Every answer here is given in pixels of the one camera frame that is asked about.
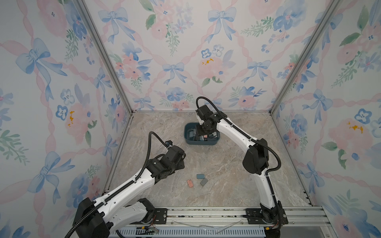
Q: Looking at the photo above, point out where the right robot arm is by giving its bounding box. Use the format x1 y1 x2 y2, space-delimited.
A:
196 105 287 230

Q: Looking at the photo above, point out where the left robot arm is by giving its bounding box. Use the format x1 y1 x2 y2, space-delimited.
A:
66 146 186 238

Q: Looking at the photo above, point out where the teal plastic storage box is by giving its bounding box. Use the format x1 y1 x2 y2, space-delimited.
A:
184 123 220 146

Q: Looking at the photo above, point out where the pink eraser bottom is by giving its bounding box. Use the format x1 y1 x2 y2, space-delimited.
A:
187 179 194 188

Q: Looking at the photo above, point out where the grey-green eraser bottom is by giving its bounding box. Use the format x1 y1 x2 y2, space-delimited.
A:
200 178 208 186

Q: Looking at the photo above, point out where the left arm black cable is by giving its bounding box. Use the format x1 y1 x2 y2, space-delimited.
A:
64 131 173 238

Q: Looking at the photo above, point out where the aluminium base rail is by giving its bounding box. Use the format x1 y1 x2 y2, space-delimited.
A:
80 205 331 238

